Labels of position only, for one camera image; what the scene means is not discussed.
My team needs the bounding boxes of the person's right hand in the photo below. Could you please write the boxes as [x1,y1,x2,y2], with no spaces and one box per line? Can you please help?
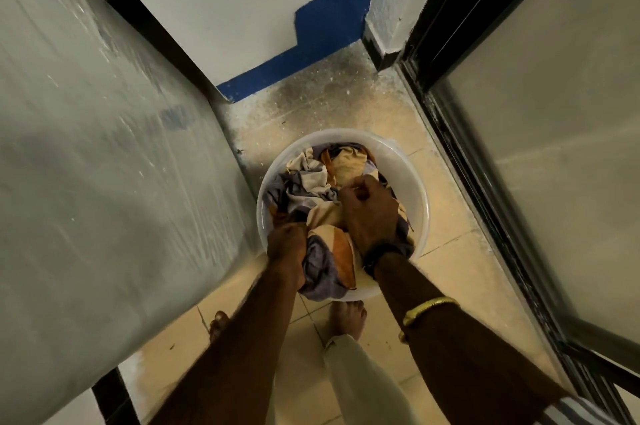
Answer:
[338,174,401,258]

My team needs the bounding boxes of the person's left hand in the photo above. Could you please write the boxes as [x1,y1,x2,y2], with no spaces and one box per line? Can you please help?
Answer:
[266,222,309,290]

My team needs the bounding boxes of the orange patterned bedsheet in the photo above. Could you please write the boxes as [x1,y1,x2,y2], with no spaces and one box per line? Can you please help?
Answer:
[262,141,417,302]

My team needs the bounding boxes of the cream blue washing machine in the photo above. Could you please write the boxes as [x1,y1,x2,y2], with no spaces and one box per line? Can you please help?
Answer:
[0,0,261,425]

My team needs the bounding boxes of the person's right forearm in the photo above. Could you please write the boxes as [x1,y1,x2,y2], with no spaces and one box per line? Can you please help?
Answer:
[375,252,571,425]

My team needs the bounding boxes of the person's left forearm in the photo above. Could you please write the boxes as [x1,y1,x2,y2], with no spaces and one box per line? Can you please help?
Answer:
[149,264,306,425]

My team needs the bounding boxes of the person's right foot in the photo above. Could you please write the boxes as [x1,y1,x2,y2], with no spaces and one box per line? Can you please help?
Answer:
[327,300,369,340]

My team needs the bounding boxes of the black thread wristband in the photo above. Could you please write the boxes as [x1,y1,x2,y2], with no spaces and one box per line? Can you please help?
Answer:
[361,239,409,280]

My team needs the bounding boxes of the clear plastic basin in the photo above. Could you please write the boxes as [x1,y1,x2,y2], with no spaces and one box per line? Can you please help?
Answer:
[255,128,431,303]

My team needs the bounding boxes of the gold bangle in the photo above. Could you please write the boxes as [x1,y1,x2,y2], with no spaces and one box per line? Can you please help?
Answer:
[398,296,461,344]

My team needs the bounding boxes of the cream trousers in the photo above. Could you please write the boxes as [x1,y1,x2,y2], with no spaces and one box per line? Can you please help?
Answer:
[322,333,416,425]

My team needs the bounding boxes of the black framed glass door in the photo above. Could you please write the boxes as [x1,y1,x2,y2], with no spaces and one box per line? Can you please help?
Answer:
[397,0,640,425]

